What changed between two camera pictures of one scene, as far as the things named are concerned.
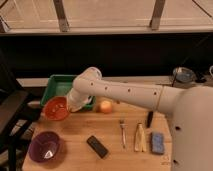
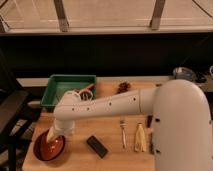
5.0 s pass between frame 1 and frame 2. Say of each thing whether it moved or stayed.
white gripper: moved
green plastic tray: stayed
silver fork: stayed
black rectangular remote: stayed
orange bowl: moved
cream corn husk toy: stayed
